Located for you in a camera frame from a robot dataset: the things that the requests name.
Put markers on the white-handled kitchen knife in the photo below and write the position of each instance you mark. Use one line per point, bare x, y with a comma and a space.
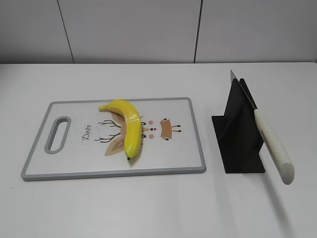
277, 151

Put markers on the white grey-rimmed cutting board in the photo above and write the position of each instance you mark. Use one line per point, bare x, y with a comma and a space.
77, 141

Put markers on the black knife stand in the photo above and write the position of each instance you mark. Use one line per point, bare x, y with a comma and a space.
238, 137

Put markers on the yellow plastic banana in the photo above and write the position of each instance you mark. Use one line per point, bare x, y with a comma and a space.
132, 141

